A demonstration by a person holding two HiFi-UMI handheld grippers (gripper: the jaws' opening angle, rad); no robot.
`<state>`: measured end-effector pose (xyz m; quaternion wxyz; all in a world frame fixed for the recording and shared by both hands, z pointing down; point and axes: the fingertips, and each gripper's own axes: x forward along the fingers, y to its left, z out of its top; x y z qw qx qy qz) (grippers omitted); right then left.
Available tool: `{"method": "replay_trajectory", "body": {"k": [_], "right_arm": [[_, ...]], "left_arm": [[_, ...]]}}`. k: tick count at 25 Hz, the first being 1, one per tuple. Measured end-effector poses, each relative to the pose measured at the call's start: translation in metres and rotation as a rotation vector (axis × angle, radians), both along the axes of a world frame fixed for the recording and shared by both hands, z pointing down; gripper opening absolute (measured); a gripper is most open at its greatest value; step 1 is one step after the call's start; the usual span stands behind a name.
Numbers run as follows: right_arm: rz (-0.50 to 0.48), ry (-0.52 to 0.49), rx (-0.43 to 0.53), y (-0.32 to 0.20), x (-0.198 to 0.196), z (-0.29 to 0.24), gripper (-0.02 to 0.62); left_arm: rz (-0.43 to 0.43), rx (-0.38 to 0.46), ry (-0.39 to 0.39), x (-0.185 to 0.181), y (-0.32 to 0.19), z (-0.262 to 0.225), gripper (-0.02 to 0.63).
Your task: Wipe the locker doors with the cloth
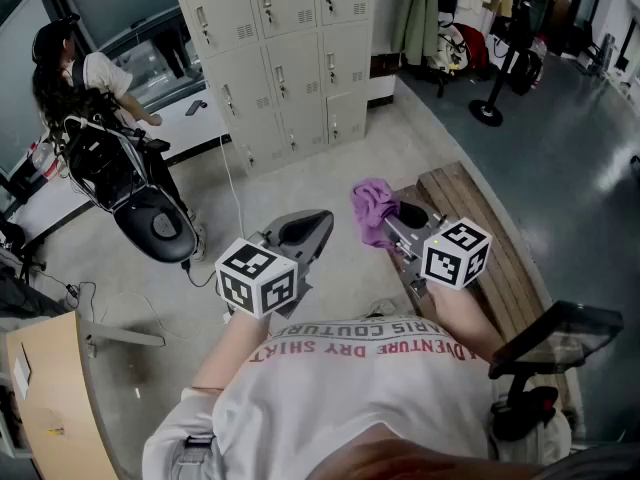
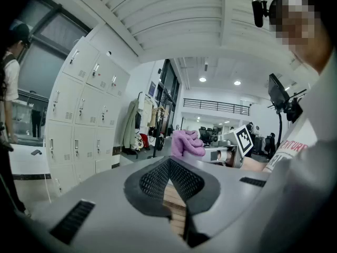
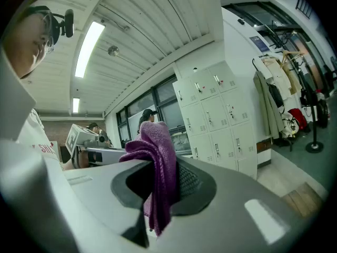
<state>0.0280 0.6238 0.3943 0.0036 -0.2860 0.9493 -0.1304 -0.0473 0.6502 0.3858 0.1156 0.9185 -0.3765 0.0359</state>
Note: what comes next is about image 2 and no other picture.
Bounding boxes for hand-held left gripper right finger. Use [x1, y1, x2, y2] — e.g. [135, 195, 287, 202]
[168, 156, 270, 248]

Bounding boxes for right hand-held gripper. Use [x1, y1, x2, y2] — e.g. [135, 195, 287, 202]
[183, 124, 255, 168]

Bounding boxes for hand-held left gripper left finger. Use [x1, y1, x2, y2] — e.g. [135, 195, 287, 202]
[26, 156, 185, 253]

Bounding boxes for purple knitted cloth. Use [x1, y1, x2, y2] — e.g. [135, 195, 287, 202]
[171, 129, 206, 158]

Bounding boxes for grey metal lockers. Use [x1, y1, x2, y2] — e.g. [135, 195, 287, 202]
[43, 35, 131, 197]

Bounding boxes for grey metal locker door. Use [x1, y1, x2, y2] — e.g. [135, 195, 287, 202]
[97, 93, 122, 128]

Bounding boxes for person's right forearm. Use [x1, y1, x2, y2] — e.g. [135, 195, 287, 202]
[241, 155, 273, 173]

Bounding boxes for person's right hand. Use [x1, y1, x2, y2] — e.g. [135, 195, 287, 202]
[216, 150, 236, 166]

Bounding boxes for row of black office chairs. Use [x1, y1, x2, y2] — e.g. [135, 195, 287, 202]
[199, 126, 219, 146]

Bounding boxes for black mezzanine railing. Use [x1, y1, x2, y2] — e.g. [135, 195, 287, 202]
[183, 98, 251, 116]

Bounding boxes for black coat rack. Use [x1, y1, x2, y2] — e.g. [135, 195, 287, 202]
[136, 91, 165, 159]

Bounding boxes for tan hanging jacket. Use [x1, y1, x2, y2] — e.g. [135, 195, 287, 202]
[151, 106, 169, 128]

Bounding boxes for red bag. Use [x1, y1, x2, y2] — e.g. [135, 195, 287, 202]
[139, 133, 150, 149]

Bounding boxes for person's white printed T-shirt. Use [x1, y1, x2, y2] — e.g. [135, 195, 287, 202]
[205, 48, 337, 253]

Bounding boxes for cream hanging jacket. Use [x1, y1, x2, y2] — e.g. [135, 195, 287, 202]
[143, 98, 153, 128]

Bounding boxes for olive green hanging coat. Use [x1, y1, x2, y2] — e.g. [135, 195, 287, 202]
[122, 99, 140, 149]

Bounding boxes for white hanging shirt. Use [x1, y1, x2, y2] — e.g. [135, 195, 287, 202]
[138, 92, 147, 113]

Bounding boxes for black monitor screen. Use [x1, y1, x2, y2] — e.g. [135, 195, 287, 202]
[267, 73, 290, 110]

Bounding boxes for black framed window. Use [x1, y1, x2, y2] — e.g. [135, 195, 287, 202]
[15, 0, 92, 142]

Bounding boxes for person's head and neck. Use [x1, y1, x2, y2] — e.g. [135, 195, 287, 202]
[268, 0, 332, 73]

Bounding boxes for right hand-held gripper camera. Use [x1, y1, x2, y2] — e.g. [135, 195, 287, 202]
[211, 133, 230, 147]

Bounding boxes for white hanging cable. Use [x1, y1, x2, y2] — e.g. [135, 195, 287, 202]
[45, 172, 53, 204]

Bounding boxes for white bag with black straps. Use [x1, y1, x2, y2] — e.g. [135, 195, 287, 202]
[130, 133, 143, 150]

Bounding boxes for black framed glass wall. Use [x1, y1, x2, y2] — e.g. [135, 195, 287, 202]
[157, 59, 181, 131]

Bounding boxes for black head-mounted camera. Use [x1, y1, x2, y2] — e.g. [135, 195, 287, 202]
[251, 0, 269, 28]

